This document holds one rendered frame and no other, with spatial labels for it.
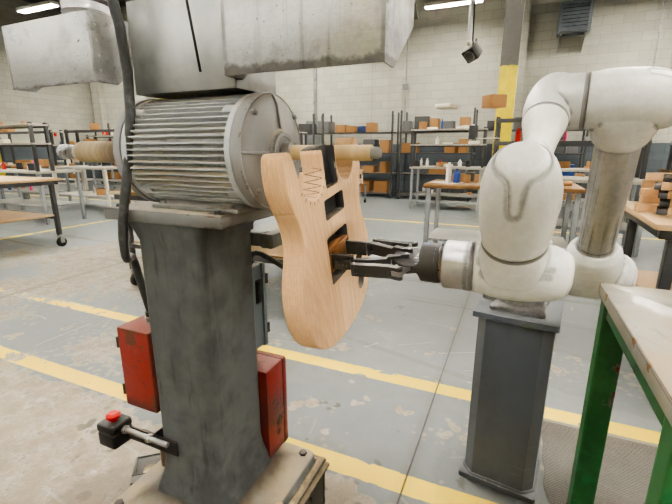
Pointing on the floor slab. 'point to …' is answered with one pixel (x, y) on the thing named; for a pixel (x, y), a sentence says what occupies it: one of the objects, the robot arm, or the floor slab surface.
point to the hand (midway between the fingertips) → (341, 253)
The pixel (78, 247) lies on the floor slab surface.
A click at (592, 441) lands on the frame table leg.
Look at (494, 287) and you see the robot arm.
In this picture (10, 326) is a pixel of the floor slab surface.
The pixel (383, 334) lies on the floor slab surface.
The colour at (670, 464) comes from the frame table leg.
